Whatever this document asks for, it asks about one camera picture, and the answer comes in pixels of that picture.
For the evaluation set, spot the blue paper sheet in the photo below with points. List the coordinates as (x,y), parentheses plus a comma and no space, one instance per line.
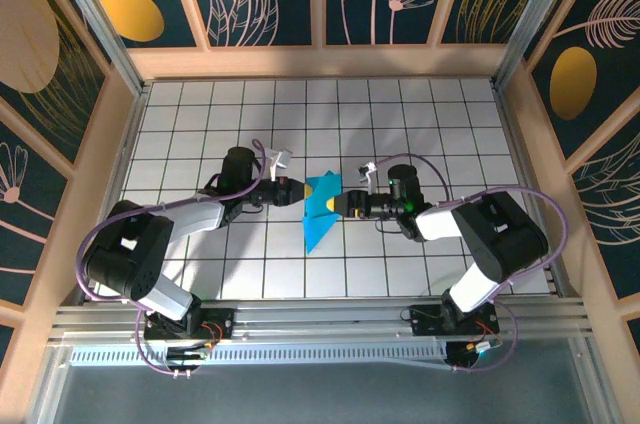
(317,229)

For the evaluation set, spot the aluminium frame rail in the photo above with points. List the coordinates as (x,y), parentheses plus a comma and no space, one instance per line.
(320,319)

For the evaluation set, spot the aluminium table side rail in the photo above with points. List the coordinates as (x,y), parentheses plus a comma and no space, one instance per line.
(516,144)
(128,144)

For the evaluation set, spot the aluminium corner post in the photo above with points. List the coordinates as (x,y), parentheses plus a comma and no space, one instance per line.
(99,19)
(538,9)

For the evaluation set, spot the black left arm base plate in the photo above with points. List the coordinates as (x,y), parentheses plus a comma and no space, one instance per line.
(225,316)

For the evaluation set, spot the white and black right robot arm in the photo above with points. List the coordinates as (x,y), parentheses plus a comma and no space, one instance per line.
(500,239)

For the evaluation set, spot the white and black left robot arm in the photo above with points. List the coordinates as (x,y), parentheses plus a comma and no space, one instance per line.
(125,254)

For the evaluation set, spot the black left controller box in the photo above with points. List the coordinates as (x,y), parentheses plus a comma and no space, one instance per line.
(187,356)

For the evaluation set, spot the black right controller box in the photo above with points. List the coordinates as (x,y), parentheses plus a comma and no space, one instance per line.
(462,354)

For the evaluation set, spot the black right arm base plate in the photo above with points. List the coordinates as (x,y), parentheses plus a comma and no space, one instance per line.
(425,319)

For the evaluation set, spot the black controller box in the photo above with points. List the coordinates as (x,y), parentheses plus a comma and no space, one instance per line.
(462,354)
(187,356)

